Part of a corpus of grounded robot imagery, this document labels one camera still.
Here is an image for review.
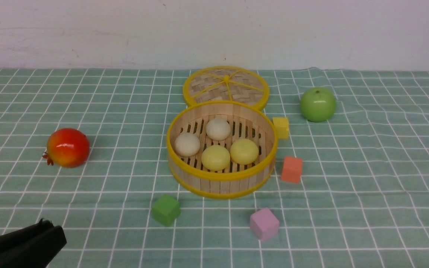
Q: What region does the pale yellow bun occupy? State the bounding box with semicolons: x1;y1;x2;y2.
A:
201;145;231;172

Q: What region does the beige bun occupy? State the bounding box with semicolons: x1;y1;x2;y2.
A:
206;118;232;141

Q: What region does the pink foam cube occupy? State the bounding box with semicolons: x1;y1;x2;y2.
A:
249;208;280;242

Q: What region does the green apple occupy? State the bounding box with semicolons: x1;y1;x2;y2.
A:
300;87;337;122

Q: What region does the green checkered tablecloth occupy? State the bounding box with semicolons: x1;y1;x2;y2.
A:
0;68;429;268

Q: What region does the yellow foam cube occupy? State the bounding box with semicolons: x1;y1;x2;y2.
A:
272;117;290;139

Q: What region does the woven bamboo steamer lid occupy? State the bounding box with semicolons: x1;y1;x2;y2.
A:
182;66;270;110

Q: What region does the green foam cube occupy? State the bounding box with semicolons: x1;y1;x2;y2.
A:
151;194;181;227

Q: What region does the bamboo steamer tray yellow rim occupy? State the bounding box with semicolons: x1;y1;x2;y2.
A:
166;100;279;199

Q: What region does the orange foam cube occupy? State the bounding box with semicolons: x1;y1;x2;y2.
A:
280;156;303;184

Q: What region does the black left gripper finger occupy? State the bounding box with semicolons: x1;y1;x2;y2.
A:
0;219;67;268

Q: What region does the white bun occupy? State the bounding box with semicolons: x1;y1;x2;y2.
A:
174;133;201;157

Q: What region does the red pomegranate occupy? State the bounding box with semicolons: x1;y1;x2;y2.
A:
42;128;90;168

